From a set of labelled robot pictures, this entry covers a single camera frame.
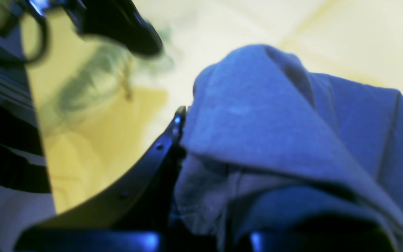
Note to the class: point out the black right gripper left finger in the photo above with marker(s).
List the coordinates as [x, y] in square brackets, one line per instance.
[131, 215]

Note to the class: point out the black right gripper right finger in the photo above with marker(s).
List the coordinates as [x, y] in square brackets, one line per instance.
[324, 234]

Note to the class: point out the blue-grey T-shirt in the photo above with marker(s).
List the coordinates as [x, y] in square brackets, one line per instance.
[270, 144]

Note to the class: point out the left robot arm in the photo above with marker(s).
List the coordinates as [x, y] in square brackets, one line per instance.
[116, 20]

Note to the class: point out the yellow tablecloth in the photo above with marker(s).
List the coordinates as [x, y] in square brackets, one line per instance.
[99, 107]

